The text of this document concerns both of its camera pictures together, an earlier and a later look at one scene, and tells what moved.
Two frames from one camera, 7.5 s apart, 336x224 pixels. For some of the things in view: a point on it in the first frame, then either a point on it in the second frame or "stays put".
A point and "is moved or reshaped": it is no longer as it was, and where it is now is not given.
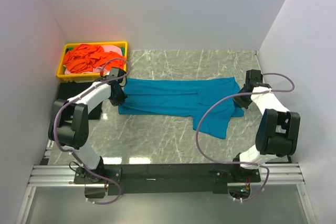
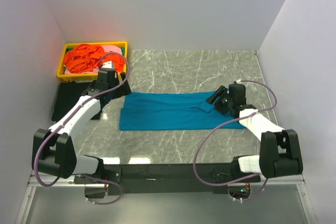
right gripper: (240, 102) → (218, 107)
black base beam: (136, 179) stays put
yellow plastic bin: (60, 72) stays put
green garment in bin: (122, 49) stays put
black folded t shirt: (66, 89) stays put
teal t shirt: (212, 102) is moved or reshaped
